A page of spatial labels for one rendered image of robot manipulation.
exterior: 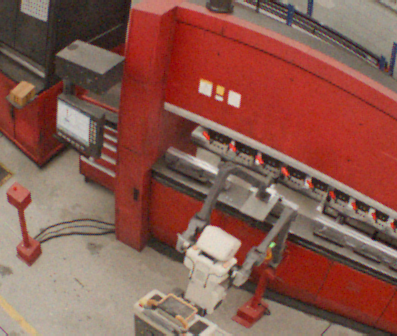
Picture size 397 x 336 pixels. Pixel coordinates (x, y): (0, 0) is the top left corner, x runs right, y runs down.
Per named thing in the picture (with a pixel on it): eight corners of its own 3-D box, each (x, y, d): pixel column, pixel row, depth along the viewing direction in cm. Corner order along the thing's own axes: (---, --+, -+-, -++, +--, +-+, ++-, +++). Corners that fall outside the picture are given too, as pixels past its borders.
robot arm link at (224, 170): (217, 158, 436) (230, 165, 430) (230, 161, 447) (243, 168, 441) (187, 226, 442) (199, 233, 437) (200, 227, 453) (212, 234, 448)
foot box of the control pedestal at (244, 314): (230, 318, 533) (232, 311, 525) (249, 302, 549) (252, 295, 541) (248, 329, 525) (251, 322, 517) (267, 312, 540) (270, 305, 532)
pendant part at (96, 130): (55, 134, 489) (56, 96, 465) (65, 126, 497) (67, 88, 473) (97, 160, 473) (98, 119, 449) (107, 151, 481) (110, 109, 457)
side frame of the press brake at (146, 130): (115, 239, 587) (130, 7, 433) (166, 182, 645) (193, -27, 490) (139, 253, 580) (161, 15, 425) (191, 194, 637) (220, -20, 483)
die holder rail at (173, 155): (165, 161, 534) (166, 151, 528) (169, 156, 538) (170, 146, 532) (226, 189, 519) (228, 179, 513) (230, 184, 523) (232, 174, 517)
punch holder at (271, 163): (257, 170, 492) (261, 152, 481) (263, 163, 498) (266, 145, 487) (276, 179, 487) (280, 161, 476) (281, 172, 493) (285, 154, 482)
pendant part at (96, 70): (51, 142, 503) (54, 54, 446) (70, 126, 519) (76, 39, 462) (96, 172, 485) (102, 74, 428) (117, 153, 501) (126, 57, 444)
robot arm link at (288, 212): (286, 198, 433) (299, 206, 429) (287, 206, 445) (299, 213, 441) (243, 257, 423) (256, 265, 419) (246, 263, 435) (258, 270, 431)
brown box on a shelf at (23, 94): (4, 98, 560) (4, 88, 552) (22, 85, 576) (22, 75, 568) (19, 110, 548) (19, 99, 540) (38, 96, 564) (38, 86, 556)
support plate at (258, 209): (239, 211, 488) (239, 210, 488) (256, 188, 506) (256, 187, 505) (262, 221, 483) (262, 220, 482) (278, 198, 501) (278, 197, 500)
